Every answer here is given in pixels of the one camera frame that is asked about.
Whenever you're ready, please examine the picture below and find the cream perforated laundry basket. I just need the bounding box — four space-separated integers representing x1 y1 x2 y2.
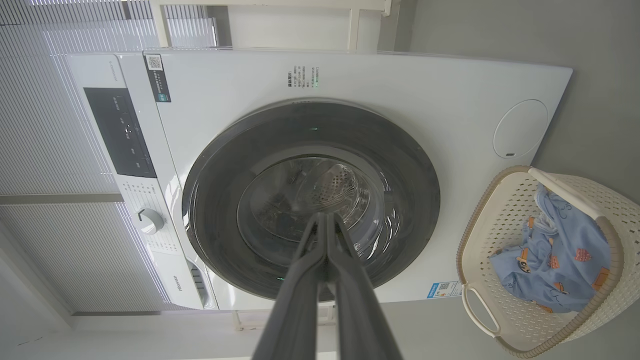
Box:
456 165 640 359

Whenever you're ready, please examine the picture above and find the blue energy label sticker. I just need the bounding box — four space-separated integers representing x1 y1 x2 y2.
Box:
426 280 463 300

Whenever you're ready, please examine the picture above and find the round dark washer door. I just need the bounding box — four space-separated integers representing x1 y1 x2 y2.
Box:
182 98 441 302

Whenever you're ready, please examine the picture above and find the round white filter cover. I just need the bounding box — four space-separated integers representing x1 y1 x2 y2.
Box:
493 99 549 159

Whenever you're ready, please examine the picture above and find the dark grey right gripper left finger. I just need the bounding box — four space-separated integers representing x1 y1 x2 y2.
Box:
252 213 329 360

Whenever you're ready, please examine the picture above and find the dark QR code sticker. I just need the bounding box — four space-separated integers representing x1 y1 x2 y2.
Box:
145 54 172 103

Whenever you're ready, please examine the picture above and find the white washing machine dial knob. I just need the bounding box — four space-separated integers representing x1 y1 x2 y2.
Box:
136 208 166 236

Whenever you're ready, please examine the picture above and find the white detergent drawer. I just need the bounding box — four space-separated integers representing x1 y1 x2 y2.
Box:
150 250 219 310

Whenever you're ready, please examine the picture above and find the dark washing machine control display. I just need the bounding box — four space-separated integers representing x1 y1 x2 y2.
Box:
83 88 158 179

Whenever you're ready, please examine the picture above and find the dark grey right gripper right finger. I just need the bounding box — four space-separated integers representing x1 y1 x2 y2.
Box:
327 213 404 360

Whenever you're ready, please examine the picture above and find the white front-load washing machine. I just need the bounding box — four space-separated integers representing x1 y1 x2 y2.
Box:
66 48 574 311

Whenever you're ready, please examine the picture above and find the stainless steel washing machine drum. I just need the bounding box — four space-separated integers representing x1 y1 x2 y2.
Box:
250 157 373 241

